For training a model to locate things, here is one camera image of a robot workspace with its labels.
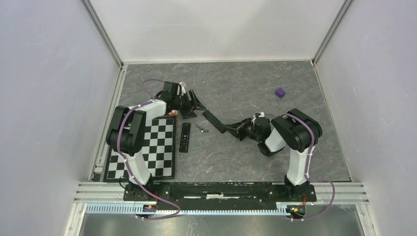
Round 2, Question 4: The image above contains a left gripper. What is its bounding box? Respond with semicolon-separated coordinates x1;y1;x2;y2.
172;89;207;119

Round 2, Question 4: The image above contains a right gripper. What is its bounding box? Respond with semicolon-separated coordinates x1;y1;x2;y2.
224;117;261;143

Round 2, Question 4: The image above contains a black remote with green button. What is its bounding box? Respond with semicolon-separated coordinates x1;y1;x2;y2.
179;122;191;153

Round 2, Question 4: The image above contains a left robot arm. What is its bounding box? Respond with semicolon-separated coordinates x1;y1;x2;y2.
106;81;206;201

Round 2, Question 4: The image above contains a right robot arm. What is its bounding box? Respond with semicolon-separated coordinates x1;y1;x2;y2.
188;90;323;201

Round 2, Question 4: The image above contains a red beige small box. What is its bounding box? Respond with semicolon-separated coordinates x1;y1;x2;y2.
167;110;178;116

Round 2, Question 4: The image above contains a black white checkerboard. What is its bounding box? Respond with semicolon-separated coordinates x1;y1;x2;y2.
103;116;177;182

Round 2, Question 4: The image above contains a purple cube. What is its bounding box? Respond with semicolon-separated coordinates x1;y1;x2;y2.
274;88;286;98

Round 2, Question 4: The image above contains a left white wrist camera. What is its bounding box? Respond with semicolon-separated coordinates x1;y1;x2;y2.
179;82;186;95

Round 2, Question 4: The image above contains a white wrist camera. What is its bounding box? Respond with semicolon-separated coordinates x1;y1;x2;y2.
179;82;186;95
251;112;265;124

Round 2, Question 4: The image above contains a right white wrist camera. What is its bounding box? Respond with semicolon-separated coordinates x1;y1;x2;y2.
251;112;265;124

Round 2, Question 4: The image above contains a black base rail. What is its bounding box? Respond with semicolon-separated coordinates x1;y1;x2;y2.
123;182;317;211

